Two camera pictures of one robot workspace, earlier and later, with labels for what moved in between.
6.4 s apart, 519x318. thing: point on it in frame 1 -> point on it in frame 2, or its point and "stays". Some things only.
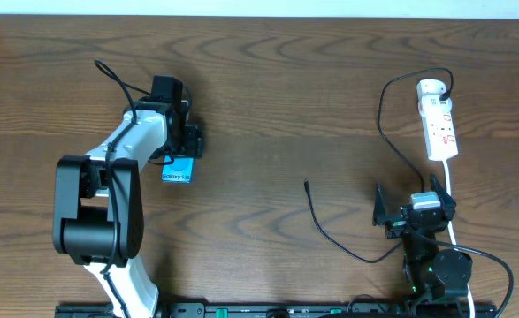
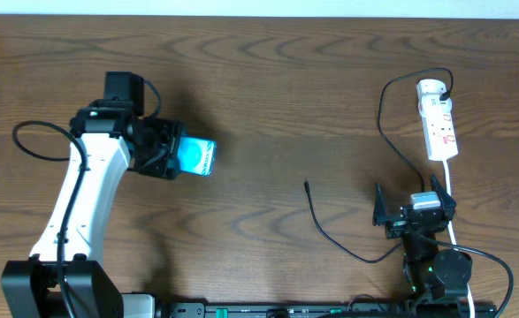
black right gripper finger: (379, 213) stays
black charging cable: (445, 97) stays
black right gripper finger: (446, 200) stays
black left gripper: (194, 147) -> (162, 166)
